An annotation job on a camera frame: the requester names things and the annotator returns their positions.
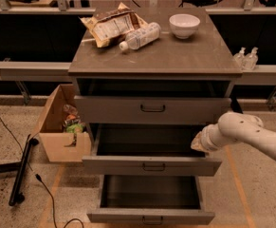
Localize sanitizer pump bottle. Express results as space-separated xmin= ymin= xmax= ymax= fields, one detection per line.
xmin=233 ymin=47 xmax=246 ymax=68
xmin=243 ymin=47 xmax=258 ymax=70

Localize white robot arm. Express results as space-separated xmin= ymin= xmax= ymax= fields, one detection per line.
xmin=191 ymin=112 xmax=276 ymax=161

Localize metal railing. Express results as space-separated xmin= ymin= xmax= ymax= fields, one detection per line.
xmin=0 ymin=0 xmax=276 ymax=85

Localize black stand leg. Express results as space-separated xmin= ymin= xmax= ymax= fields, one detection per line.
xmin=9 ymin=135 xmax=39 ymax=206

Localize white ceramic bowl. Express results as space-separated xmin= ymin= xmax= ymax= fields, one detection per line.
xmin=169 ymin=14 xmax=200 ymax=39

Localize grey top drawer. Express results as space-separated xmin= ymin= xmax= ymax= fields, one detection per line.
xmin=75 ymin=96 xmax=230 ymax=124

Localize grey drawer cabinet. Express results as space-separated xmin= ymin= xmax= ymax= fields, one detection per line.
xmin=67 ymin=6 xmax=243 ymax=173

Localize clear plastic water bottle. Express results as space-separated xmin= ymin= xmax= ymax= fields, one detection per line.
xmin=120 ymin=22 xmax=161 ymax=51

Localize crumpled chip bag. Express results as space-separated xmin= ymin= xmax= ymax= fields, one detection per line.
xmin=81 ymin=3 xmax=147 ymax=48

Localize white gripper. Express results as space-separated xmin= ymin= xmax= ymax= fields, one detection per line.
xmin=191 ymin=124 xmax=228 ymax=152

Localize snack packets in box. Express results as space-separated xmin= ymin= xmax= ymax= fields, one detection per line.
xmin=63 ymin=104 xmax=85 ymax=134

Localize grey drawer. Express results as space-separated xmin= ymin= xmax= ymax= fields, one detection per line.
xmin=75 ymin=96 xmax=230 ymax=124
xmin=83 ymin=124 xmax=222 ymax=176
xmin=87 ymin=175 xmax=215 ymax=225

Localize black floor cable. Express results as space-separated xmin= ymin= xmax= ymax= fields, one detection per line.
xmin=0 ymin=93 xmax=85 ymax=228

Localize right sanitizer pump bottle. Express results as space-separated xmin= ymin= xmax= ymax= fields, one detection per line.
xmin=243 ymin=47 xmax=258 ymax=70

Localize left sanitizer pump bottle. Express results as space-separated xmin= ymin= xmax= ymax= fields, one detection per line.
xmin=233 ymin=47 xmax=246 ymax=68

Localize grey bottom drawer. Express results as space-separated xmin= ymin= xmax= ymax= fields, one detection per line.
xmin=87 ymin=175 xmax=215 ymax=225

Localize cardboard box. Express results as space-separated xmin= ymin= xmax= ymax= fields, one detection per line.
xmin=31 ymin=84 xmax=91 ymax=162

